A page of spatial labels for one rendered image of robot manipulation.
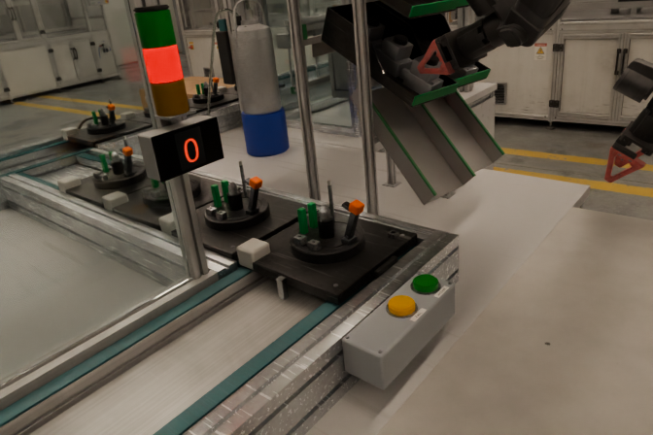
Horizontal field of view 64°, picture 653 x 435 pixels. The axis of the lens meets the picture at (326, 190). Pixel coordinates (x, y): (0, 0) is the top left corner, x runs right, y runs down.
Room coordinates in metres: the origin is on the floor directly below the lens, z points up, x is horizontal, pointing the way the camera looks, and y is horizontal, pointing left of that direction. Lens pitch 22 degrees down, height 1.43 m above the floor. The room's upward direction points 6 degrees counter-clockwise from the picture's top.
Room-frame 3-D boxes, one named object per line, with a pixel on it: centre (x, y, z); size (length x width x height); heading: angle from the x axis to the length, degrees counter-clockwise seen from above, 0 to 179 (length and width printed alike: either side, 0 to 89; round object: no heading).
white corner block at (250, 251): (0.86, 0.15, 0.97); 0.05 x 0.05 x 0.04; 48
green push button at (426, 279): (0.71, -0.14, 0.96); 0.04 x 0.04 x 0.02
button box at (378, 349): (0.66, -0.09, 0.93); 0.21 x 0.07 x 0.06; 138
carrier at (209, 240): (1.04, 0.20, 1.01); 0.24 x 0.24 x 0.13; 48
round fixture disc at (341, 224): (0.86, 0.01, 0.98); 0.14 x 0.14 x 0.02
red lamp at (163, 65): (0.80, 0.22, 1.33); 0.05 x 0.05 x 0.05
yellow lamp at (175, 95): (0.80, 0.22, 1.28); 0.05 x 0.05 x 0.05
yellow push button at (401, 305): (0.66, -0.09, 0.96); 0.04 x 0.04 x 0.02
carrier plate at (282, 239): (0.86, 0.01, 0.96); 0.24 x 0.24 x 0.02; 48
